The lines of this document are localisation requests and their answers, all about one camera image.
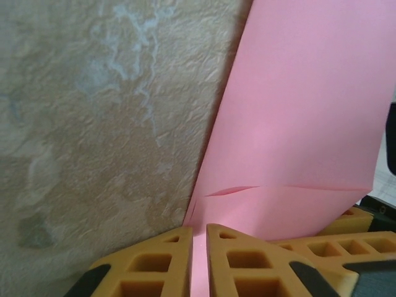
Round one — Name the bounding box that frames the pink cloth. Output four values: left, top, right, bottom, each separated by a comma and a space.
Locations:
182, 0, 396, 297

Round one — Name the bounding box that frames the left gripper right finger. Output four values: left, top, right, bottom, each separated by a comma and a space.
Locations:
205, 223, 342, 297

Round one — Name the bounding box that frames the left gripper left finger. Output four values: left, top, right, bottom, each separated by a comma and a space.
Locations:
70, 225, 195, 297

